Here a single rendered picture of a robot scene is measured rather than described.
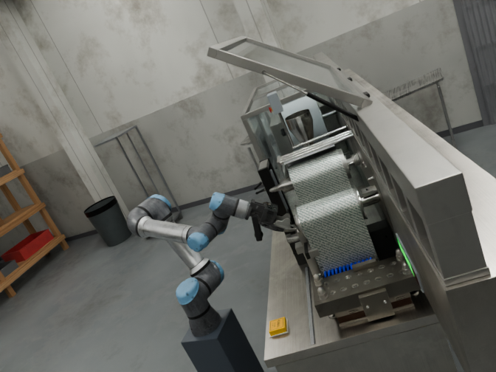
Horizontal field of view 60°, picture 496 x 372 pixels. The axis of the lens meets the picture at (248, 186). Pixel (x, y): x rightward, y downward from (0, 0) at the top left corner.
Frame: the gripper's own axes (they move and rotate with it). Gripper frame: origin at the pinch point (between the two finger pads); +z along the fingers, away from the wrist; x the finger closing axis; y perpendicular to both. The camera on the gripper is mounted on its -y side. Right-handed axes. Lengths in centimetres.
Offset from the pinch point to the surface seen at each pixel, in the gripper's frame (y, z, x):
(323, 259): -6.4, 15.6, -4.6
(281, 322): -34.9, 7.1, -14.5
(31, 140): -228, -379, 512
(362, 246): 4.1, 27.9, -4.6
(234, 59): 60, -40, -18
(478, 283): 43, 20, -88
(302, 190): 10.9, 1.3, 19.2
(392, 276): 3.8, 36.9, -20.8
